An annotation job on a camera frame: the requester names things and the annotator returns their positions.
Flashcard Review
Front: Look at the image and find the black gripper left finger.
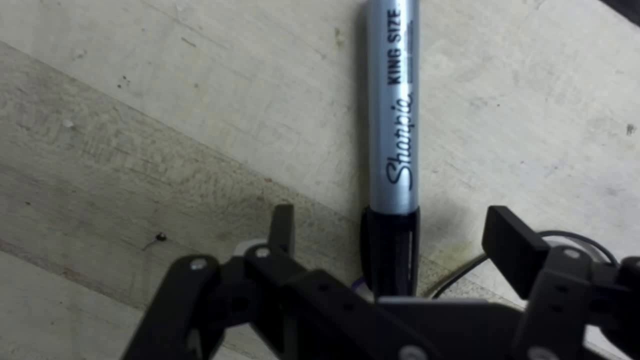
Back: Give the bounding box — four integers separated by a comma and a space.
122, 203, 428, 360

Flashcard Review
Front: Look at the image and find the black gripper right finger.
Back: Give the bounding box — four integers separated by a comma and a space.
481, 205, 640, 360

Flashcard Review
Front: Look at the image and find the silver black king size marker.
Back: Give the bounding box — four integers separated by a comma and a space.
358, 0, 424, 298

